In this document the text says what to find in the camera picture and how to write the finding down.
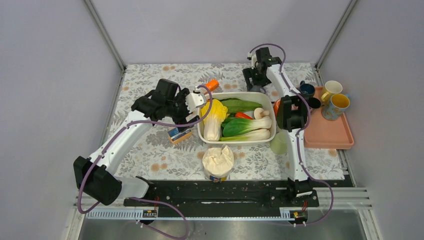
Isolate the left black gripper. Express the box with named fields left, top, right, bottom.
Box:
left=165, top=88, right=200, bottom=132

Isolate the grey mug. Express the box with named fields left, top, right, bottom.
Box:
left=249, top=85, right=266, bottom=94

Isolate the orange mug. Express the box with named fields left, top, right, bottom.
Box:
left=273, top=99, right=281, bottom=116

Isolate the dark blue mug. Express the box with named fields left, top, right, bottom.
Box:
left=297, top=80, right=316, bottom=98

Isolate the small brown mug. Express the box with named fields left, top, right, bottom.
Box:
left=307, top=97, right=322, bottom=113

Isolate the light green cup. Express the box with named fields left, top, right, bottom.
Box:
left=269, top=131, right=288, bottom=155

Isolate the yellow mug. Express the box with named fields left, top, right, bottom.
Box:
left=319, top=80, right=343, bottom=105

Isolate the light blue floral mug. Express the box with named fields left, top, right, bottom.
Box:
left=321, top=93, right=350, bottom=121

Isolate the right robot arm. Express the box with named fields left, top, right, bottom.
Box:
left=242, top=43, right=313, bottom=206

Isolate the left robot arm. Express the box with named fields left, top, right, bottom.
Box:
left=73, top=79, right=194, bottom=207

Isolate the king oyster mushroom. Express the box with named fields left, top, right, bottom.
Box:
left=253, top=107, right=270, bottom=120

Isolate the blue orange box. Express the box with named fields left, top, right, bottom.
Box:
left=167, top=127, right=193, bottom=145

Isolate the green leaf vegetable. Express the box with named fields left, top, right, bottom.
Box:
left=220, top=98, right=263, bottom=114

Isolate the red pepper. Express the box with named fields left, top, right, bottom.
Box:
left=234, top=112, right=253, bottom=120

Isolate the white rectangular basin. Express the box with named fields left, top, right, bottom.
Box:
left=197, top=92, right=277, bottom=146

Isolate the floral tablecloth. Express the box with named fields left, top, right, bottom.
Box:
left=109, top=63, right=345, bottom=180

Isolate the napa cabbage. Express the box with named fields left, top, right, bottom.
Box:
left=202, top=99, right=228, bottom=142

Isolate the upper bok choy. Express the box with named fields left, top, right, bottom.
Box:
left=222, top=117, right=273, bottom=137

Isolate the bok choy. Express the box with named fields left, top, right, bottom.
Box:
left=219, top=128, right=271, bottom=142
left=222, top=117, right=273, bottom=137

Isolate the lower bok choy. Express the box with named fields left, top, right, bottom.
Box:
left=219, top=128, right=271, bottom=142

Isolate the paper covered can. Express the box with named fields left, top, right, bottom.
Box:
left=202, top=144, right=235, bottom=183

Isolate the pink tray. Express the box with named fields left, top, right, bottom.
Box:
left=303, top=86, right=355, bottom=150

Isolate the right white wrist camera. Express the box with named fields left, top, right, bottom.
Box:
left=247, top=52, right=258, bottom=69

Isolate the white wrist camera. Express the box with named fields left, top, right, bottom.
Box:
left=247, top=52, right=258, bottom=69
left=185, top=92, right=207, bottom=113

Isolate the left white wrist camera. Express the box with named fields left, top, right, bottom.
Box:
left=185, top=92, right=207, bottom=113

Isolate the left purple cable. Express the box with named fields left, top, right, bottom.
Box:
left=76, top=85, right=214, bottom=240

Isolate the purple cable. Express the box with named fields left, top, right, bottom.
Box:
left=248, top=43, right=335, bottom=228
left=76, top=85, right=214, bottom=240

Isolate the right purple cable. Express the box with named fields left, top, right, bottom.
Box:
left=248, top=43, right=335, bottom=228

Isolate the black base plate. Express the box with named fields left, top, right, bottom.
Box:
left=144, top=180, right=320, bottom=218

